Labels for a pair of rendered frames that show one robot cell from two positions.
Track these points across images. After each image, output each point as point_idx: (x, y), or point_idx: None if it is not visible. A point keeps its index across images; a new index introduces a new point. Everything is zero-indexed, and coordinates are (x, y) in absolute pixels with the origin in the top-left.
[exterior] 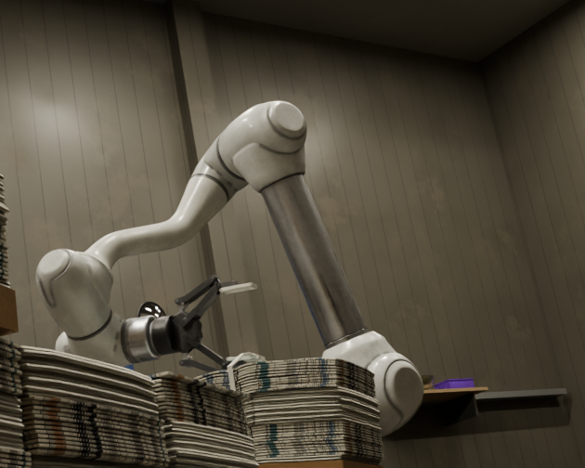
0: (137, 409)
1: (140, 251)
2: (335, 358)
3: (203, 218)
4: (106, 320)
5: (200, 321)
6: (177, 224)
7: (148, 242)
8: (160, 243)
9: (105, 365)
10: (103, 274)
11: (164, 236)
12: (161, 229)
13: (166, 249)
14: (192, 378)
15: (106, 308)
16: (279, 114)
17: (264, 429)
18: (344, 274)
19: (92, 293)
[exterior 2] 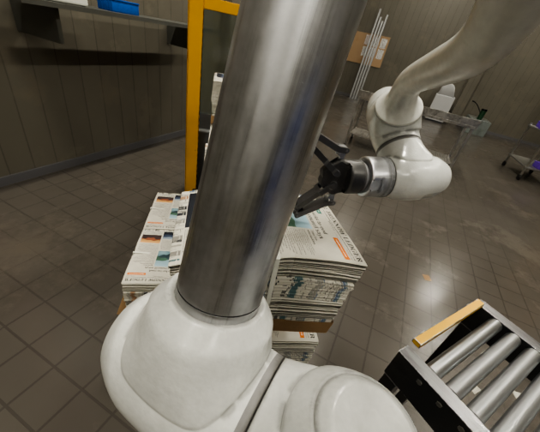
0: None
1: (412, 87)
2: (182, 192)
3: (477, 9)
4: (376, 151)
5: (322, 169)
6: (453, 36)
7: (412, 76)
8: (423, 75)
9: (209, 135)
10: (372, 111)
11: (426, 64)
12: (429, 54)
13: (445, 81)
14: (205, 149)
15: (375, 141)
16: None
17: None
18: (201, 177)
19: (368, 126)
